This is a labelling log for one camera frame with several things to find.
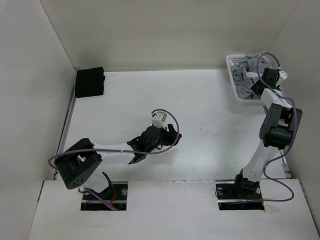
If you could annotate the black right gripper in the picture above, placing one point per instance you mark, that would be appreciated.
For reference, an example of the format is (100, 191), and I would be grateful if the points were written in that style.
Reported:
(253, 88)

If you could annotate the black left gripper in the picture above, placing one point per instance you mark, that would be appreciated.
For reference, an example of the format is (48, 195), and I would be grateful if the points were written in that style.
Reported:
(171, 136)

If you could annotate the grey tank top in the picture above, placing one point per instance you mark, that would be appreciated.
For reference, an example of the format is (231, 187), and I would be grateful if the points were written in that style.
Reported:
(239, 69)

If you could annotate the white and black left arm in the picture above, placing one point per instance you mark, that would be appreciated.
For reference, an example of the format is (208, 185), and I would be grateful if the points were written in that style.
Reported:
(79, 162)

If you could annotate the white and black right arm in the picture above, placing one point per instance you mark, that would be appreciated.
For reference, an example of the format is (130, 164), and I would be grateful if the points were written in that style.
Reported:
(278, 131)

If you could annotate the white tank top in basket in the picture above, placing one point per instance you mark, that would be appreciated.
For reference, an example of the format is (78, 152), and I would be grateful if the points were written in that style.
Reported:
(252, 75)

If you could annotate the folded black tank top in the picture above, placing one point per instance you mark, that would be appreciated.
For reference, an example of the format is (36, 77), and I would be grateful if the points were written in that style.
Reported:
(89, 82)

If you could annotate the white plastic laundry basket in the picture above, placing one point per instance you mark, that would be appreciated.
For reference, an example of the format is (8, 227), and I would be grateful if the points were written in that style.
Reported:
(241, 102)

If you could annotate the white front cover board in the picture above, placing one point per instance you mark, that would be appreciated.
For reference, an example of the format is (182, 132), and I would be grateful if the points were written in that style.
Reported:
(169, 210)

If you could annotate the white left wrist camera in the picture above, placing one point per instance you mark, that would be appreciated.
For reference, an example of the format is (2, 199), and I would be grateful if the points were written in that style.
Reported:
(158, 119)

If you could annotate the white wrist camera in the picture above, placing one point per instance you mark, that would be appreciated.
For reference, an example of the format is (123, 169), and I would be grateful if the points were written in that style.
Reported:
(158, 119)
(282, 76)

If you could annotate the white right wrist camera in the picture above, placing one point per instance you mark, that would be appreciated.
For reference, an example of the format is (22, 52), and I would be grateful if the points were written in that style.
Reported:
(282, 76)

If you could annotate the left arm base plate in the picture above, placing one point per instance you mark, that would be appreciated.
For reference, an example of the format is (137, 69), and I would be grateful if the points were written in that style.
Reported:
(116, 197)

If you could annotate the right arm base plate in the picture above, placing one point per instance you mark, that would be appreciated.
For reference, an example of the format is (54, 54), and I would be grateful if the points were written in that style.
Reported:
(230, 199)

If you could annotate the aluminium table edge rail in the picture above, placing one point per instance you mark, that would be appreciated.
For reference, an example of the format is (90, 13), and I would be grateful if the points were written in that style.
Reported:
(67, 121)

